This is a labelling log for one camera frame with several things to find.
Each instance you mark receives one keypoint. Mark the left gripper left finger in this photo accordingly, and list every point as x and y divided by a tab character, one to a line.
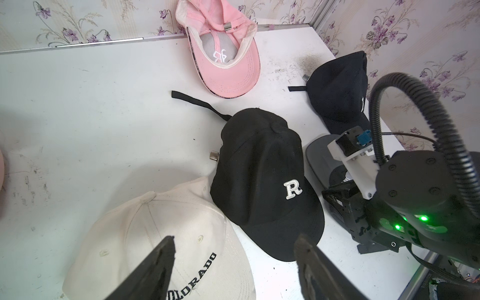
150	280

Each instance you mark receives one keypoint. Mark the pink cap left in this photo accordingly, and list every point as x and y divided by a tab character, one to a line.
2	170

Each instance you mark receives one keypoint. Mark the beige baseball cap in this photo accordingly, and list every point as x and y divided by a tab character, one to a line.
210	262

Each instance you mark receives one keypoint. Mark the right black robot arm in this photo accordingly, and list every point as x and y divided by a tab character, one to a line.
428	199

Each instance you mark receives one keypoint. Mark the dark grey baseball cap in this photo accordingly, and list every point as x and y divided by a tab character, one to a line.
327	170

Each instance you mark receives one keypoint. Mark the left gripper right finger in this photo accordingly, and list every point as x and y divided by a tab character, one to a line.
319	278

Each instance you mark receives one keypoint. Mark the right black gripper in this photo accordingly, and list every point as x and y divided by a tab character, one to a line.
348	207

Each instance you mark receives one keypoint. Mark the black cap white letter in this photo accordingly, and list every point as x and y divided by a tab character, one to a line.
337	92

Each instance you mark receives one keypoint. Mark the pink cap back wall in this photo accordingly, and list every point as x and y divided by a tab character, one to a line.
223	46

